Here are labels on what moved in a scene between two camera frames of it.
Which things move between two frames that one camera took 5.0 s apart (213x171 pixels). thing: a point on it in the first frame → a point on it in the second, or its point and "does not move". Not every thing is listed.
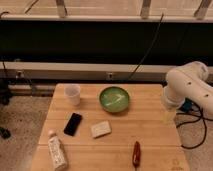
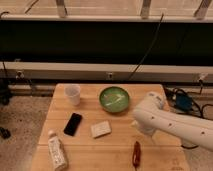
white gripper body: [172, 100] → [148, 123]
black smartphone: [73, 124] does not move
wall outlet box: [110, 75] does not move
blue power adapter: [187, 106] does not move
